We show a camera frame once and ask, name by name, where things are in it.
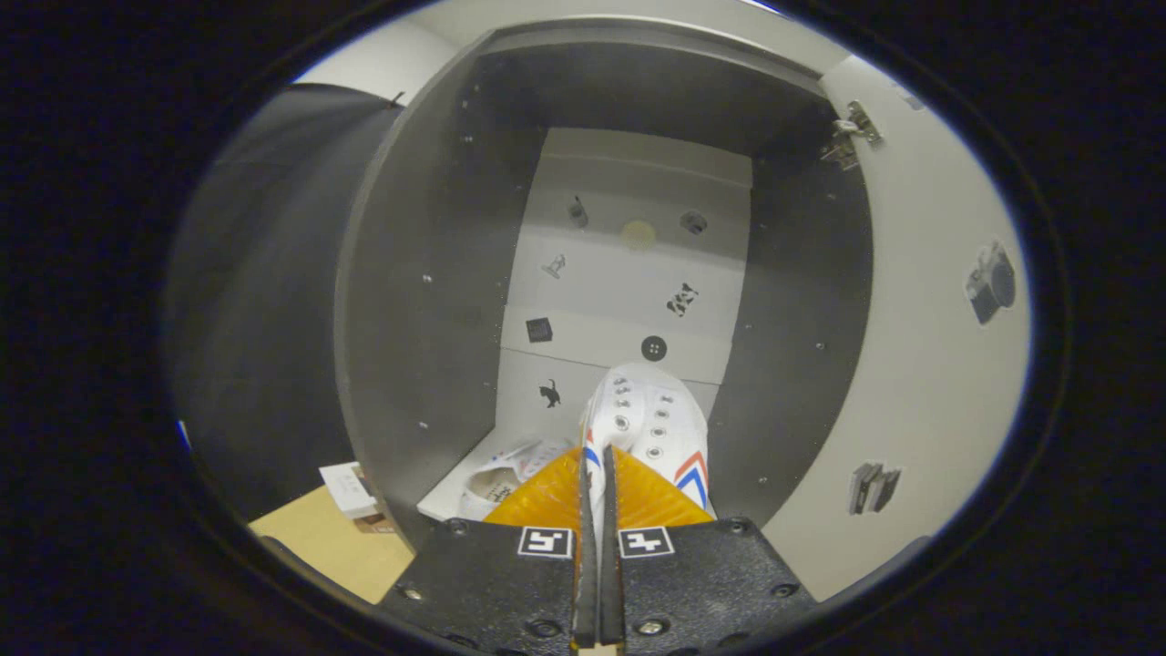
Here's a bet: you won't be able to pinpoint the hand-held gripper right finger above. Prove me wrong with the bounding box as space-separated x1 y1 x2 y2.
601 445 819 655

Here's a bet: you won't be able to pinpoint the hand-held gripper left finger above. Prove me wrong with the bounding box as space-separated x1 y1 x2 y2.
378 445 602 652

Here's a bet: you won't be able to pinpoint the white shoe tan sole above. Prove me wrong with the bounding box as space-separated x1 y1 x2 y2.
458 440 570 522

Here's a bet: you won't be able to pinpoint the white shoe red blue stripes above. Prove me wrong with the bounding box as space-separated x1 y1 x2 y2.
580 363 711 548

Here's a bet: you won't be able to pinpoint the grey shoe cabinet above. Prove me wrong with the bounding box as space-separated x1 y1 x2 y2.
332 18 875 552

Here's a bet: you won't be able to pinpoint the light grey shoe cabinet door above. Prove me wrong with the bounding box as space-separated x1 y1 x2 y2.
761 55 1035 602

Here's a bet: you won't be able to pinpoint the metal door hinge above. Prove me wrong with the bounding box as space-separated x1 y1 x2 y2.
818 100 885 171

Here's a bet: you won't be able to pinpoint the stack of books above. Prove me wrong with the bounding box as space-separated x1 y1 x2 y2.
319 462 394 536

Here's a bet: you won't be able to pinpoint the black backdrop cloth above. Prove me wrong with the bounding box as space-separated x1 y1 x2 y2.
164 84 406 522

